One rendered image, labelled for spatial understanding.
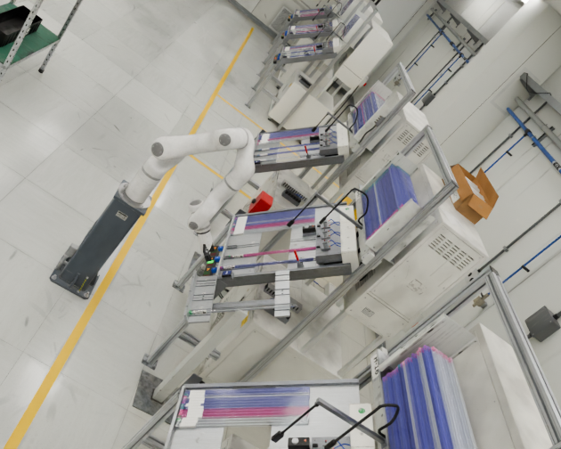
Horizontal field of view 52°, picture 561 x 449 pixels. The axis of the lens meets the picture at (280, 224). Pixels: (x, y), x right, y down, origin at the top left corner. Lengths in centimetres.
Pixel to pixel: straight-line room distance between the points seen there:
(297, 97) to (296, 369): 471
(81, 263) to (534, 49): 448
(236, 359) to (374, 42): 488
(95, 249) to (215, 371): 98
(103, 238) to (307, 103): 468
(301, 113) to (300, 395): 558
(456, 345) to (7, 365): 206
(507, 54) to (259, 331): 384
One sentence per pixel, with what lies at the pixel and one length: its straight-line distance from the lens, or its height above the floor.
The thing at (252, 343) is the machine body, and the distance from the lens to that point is 327.
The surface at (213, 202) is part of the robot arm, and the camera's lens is 283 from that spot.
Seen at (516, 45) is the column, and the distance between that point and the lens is 599.
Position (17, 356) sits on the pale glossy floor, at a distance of 312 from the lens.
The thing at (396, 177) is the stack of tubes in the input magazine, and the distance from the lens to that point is 310.
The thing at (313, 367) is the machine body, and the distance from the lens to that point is 336.
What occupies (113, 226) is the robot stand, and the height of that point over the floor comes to 52.
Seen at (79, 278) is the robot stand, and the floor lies 9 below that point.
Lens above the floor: 240
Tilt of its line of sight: 25 degrees down
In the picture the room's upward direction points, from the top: 43 degrees clockwise
